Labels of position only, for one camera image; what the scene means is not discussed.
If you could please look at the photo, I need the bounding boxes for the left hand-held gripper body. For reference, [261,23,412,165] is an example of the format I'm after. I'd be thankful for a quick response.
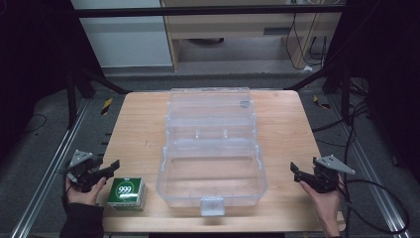
[57,149,105,193]

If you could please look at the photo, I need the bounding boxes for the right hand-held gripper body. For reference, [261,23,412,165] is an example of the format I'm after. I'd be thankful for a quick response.
[311,154,358,194]

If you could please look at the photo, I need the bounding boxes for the person's left hand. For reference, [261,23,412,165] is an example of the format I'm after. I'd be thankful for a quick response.
[64,175,109,207]

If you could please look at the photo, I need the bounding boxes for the person's right hand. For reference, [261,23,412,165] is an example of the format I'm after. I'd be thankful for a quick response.
[298,175,347,230]

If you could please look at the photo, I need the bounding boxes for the green and white carton box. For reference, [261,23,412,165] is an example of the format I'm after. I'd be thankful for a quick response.
[106,177,149,212]

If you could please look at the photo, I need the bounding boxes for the yellow black tape strip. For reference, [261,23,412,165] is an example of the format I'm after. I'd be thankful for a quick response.
[100,97,114,116]
[312,94,332,110]

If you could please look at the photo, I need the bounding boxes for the black metal stand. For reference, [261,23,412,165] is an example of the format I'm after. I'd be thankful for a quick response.
[283,60,353,127]
[64,64,133,131]

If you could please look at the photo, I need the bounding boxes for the clear plastic storage box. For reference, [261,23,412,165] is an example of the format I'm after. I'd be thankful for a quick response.
[155,86,268,218]

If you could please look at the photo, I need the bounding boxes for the white cabinet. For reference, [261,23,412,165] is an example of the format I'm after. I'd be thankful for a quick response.
[69,0,174,69]

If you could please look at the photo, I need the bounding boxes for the wooden desk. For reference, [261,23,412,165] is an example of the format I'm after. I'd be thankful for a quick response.
[159,0,345,72]

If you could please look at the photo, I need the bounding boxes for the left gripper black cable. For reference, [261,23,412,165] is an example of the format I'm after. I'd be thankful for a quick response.
[60,183,73,203]

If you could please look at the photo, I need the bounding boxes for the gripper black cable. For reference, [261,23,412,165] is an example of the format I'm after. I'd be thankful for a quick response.
[339,178,411,235]
[60,183,73,203]

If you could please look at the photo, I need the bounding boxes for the aluminium floor rail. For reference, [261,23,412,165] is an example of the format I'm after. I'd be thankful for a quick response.
[10,98,91,238]
[328,97,408,238]

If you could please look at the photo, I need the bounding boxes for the black floor cables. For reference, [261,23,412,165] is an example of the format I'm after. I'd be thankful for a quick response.
[311,77,372,167]

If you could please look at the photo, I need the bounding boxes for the thin black floor cable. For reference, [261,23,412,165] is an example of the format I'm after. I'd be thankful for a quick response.
[21,113,49,136]

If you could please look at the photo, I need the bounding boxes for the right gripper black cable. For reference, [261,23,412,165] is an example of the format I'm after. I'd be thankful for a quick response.
[339,178,411,235]

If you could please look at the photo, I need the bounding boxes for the black hanging cables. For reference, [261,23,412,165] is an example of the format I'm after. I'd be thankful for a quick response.
[284,12,329,71]

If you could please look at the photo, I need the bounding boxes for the black horizontal frame bar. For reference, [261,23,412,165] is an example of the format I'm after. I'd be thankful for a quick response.
[73,4,347,19]

